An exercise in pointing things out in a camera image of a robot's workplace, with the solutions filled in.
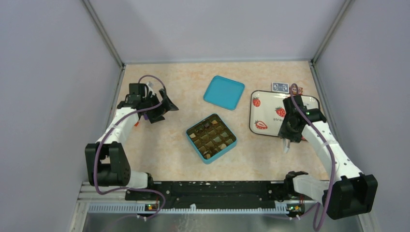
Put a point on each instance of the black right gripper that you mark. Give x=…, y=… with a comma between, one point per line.
x=284, y=133

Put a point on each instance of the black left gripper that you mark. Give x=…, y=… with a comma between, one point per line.
x=157, y=115

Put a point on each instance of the metal tongs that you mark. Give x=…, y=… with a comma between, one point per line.
x=286, y=145

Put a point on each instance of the teal chocolate box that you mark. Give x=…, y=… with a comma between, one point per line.
x=211, y=138

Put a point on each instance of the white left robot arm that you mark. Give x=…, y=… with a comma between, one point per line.
x=107, y=163

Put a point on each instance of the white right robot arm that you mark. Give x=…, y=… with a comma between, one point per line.
x=348, y=192

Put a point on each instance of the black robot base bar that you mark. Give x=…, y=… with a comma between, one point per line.
x=219, y=195

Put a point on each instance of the strawberry print tray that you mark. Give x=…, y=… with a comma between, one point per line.
x=267, y=112

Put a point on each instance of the red dice block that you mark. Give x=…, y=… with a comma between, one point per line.
x=296, y=90

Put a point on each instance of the blue playing card deck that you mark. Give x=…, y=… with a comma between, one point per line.
x=280, y=87

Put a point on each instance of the teal box lid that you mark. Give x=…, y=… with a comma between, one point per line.
x=224, y=92

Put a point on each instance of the metal frame rail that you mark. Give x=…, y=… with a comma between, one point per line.
x=113, y=201

